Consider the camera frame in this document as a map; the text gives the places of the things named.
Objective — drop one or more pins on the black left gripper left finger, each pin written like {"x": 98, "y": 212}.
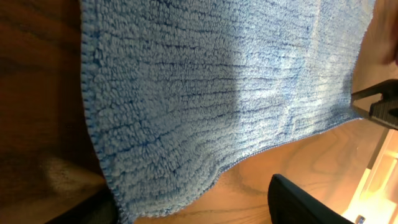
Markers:
{"x": 98, "y": 209}

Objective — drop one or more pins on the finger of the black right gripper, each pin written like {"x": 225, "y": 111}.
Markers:
{"x": 384, "y": 111}

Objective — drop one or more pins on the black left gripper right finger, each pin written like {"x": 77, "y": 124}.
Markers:
{"x": 289, "y": 204}

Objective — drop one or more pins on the blue cloth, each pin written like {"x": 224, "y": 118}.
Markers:
{"x": 177, "y": 92}

